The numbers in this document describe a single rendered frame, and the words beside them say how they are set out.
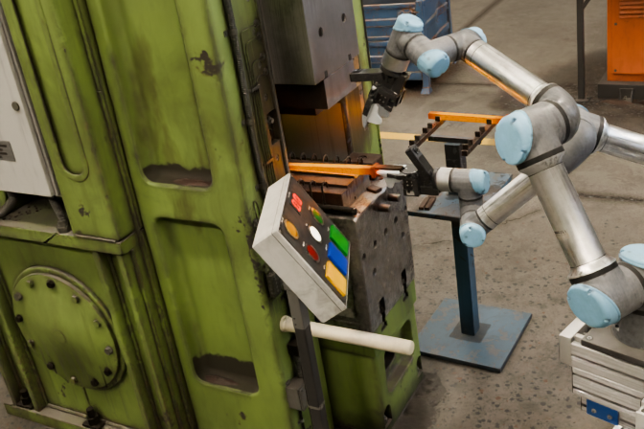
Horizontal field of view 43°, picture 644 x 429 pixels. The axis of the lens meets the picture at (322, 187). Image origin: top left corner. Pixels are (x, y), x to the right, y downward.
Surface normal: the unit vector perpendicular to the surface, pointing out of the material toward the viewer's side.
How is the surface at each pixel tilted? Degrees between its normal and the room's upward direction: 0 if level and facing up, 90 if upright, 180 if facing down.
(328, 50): 90
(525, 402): 0
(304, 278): 90
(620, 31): 90
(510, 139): 84
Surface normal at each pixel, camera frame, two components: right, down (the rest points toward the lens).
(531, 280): -0.14, -0.90
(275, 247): -0.06, 0.44
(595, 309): -0.78, 0.46
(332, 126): -0.47, 0.44
